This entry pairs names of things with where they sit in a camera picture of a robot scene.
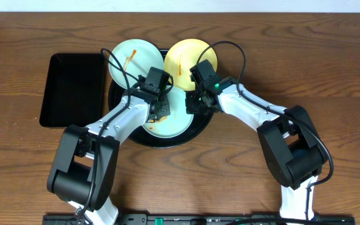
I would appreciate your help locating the yellow plate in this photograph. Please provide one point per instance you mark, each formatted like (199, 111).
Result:
(181, 58)

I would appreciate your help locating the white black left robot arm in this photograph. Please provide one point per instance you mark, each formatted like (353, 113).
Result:
(82, 173)

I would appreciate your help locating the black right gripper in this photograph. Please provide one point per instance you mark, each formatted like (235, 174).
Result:
(192, 108)

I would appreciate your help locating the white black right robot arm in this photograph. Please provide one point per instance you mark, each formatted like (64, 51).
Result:
(292, 148)

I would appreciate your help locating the light green plate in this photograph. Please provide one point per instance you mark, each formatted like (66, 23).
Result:
(137, 56)
(175, 123)

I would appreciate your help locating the round black tray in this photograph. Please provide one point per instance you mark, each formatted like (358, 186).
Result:
(142, 137)

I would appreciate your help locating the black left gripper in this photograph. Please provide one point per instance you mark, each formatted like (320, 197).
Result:
(162, 110)

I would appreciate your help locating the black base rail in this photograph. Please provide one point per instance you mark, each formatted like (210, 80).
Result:
(144, 219)

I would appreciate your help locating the rectangular black tray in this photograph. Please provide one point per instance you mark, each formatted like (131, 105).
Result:
(74, 90)

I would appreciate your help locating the orange green sponge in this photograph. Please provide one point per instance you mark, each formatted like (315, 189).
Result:
(157, 120)

